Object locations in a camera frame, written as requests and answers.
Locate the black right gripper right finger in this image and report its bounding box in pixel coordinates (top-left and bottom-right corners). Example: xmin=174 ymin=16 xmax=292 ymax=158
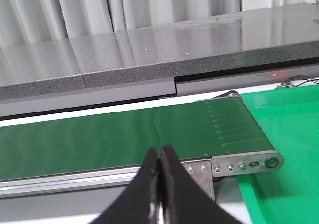
xmin=159 ymin=145 xmax=241 ymax=224

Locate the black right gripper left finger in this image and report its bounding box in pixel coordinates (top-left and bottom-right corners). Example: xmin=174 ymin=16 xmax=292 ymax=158
xmin=91 ymin=148 xmax=159 ymax=224

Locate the green conveyor belt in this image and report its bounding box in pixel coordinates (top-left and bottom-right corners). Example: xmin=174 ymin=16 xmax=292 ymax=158
xmin=0 ymin=97 xmax=273 ymax=181

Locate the green plastic tray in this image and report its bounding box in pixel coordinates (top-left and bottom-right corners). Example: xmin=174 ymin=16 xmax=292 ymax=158
xmin=237 ymin=85 xmax=319 ymax=224

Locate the grey stone countertop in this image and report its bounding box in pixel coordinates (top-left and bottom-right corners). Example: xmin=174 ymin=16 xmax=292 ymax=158
xmin=0 ymin=2 xmax=319 ymax=121

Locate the white pleated curtain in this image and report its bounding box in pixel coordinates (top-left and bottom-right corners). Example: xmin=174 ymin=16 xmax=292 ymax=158
xmin=0 ymin=0 xmax=306 ymax=48

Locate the aluminium conveyor frame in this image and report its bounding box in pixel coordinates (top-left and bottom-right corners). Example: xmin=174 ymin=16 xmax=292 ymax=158
xmin=0 ymin=90 xmax=284 ymax=202

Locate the small wired circuit board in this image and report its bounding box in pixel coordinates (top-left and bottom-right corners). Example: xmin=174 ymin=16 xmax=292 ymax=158
xmin=276 ymin=75 xmax=319 ymax=89

